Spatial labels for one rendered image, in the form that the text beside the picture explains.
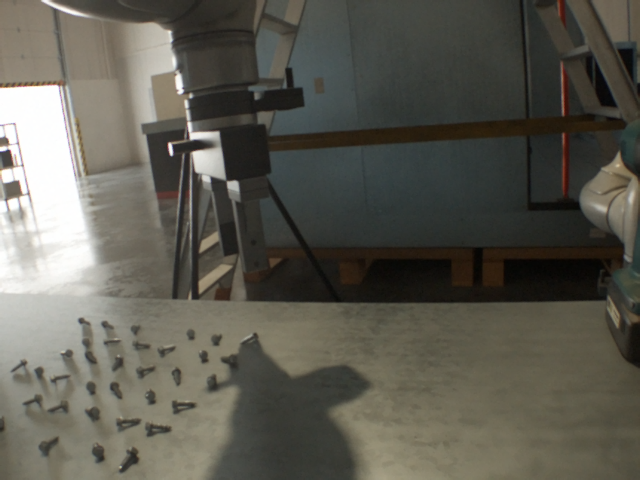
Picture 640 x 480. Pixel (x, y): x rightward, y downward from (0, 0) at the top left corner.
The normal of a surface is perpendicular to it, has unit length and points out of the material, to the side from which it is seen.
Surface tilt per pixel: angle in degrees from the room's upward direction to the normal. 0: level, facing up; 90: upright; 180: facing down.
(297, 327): 0
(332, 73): 90
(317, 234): 90
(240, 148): 90
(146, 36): 90
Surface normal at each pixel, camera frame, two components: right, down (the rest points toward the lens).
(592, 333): -0.11, -0.96
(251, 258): 0.47, 0.19
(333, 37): -0.32, 0.29
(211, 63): 0.15, 0.26
